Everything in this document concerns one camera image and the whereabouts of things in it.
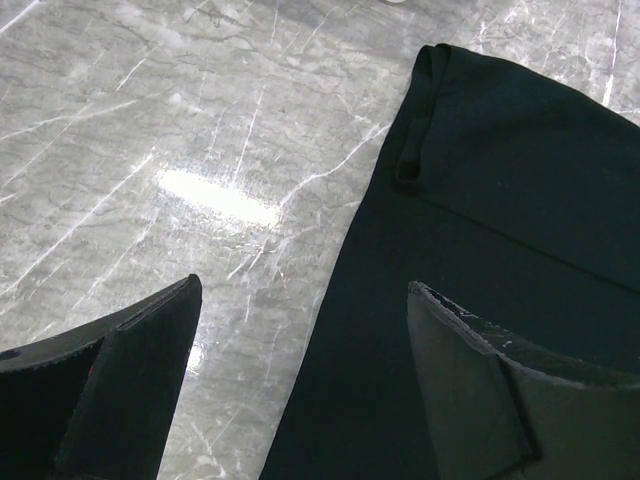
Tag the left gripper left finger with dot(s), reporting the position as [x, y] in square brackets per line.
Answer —
[97, 401]

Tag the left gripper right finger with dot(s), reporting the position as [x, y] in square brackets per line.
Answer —
[501, 407]

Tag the black t shirt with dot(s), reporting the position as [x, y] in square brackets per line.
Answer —
[513, 196]

